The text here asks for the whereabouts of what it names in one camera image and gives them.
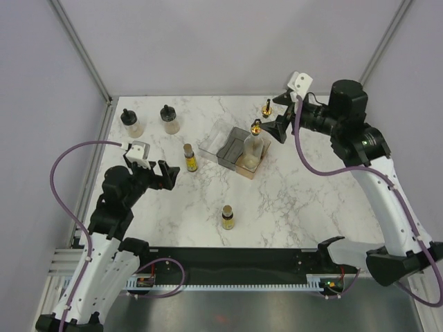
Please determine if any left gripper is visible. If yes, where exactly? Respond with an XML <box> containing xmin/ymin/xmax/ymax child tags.
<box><xmin>124</xmin><ymin>153</ymin><xmax>179</xmax><ymax>208</ymax></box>

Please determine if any aluminium front rail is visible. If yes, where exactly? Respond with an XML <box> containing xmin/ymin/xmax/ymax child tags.
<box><xmin>48</xmin><ymin>247</ymin><xmax>426</xmax><ymax>277</ymax></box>

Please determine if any left aluminium frame post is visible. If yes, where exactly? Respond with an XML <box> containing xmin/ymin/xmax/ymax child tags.
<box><xmin>47</xmin><ymin>0</ymin><xmax>112</xmax><ymax>105</ymax></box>

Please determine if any shaker jar black cap right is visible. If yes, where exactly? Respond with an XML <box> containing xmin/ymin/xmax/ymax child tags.
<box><xmin>160</xmin><ymin>104</ymin><xmax>180</xmax><ymax>135</ymax></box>

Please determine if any right aluminium frame post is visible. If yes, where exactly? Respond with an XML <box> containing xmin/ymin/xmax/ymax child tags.
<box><xmin>359</xmin><ymin>0</ymin><xmax>415</xmax><ymax>86</ymax></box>

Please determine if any tall clear bottle gold pourer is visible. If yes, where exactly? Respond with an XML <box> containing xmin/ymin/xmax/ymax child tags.
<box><xmin>243</xmin><ymin>119</ymin><xmax>264</xmax><ymax>170</ymax></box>

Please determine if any shaker jar black cap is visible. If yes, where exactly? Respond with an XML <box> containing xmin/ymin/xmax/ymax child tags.
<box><xmin>120</xmin><ymin>109</ymin><xmax>143</xmax><ymax>138</ymax></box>
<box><xmin>160</xmin><ymin>104</ymin><xmax>180</xmax><ymax>135</ymax></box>

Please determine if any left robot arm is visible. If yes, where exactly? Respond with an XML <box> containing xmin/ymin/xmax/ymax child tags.
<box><xmin>35</xmin><ymin>160</ymin><xmax>180</xmax><ymax>331</ymax></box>

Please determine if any white slotted cable duct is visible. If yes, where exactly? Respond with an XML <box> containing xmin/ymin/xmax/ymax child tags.
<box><xmin>123</xmin><ymin>276</ymin><xmax>343</xmax><ymax>293</ymax></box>

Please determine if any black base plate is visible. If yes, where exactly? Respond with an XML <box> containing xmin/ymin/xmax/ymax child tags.
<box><xmin>141</xmin><ymin>247</ymin><xmax>356</xmax><ymax>285</ymax></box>

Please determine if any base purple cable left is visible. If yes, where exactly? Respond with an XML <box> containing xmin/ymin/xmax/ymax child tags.
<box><xmin>133</xmin><ymin>257</ymin><xmax>187</xmax><ymax>299</ymax></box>

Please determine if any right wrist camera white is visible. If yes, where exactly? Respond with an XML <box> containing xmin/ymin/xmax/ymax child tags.
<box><xmin>287</xmin><ymin>71</ymin><xmax>313</xmax><ymax>102</ymax></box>

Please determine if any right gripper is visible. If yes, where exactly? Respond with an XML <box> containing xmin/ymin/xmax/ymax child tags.
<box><xmin>260</xmin><ymin>91</ymin><xmax>343</xmax><ymax>143</ymax></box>

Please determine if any aluminium rail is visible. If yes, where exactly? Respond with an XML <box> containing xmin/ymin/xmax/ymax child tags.
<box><xmin>66</xmin><ymin>98</ymin><xmax>118</xmax><ymax>248</ymax></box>
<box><xmin>48</xmin><ymin>247</ymin><xmax>426</xmax><ymax>277</ymax></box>

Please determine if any tall bottle gold pourer brown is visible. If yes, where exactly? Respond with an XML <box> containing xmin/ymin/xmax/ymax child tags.
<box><xmin>257</xmin><ymin>98</ymin><xmax>275</xmax><ymax>153</ymax></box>

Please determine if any aluminium rail left side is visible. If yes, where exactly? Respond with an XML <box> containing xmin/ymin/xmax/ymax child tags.
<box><xmin>66</xmin><ymin>98</ymin><xmax>118</xmax><ymax>248</ymax></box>

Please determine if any smoky grey plastic bin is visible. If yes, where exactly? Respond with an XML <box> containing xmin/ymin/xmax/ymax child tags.
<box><xmin>216</xmin><ymin>127</ymin><xmax>249</xmax><ymax>171</ymax></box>

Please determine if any shaker jar black cap left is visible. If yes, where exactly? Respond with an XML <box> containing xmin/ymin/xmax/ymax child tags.
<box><xmin>120</xmin><ymin>109</ymin><xmax>143</xmax><ymax>138</ymax></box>

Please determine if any clear plastic bin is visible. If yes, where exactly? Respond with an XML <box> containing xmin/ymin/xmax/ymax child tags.
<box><xmin>198</xmin><ymin>120</ymin><xmax>233</xmax><ymax>163</ymax></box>

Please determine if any aluminium frame post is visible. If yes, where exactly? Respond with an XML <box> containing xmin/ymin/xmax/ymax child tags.
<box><xmin>359</xmin><ymin>0</ymin><xmax>415</xmax><ymax>86</ymax></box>
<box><xmin>47</xmin><ymin>0</ymin><xmax>112</xmax><ymax>105</ymax></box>

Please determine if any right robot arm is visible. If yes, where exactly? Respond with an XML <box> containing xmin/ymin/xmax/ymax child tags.
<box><xmin>260</xmin><ymin>72</ymin><xmax>442</xmax><ymax>286</ymax></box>

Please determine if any small yellow label bottle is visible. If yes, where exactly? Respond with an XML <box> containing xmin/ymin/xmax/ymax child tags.
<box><xmin>221</xmin><ymin>205</ymin><xmax>235</xmax><ymax>230</ymax></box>
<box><xmin>183</xmin><ymin>143</ymin><xmax>198</xmax><ymax>172</ymax></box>

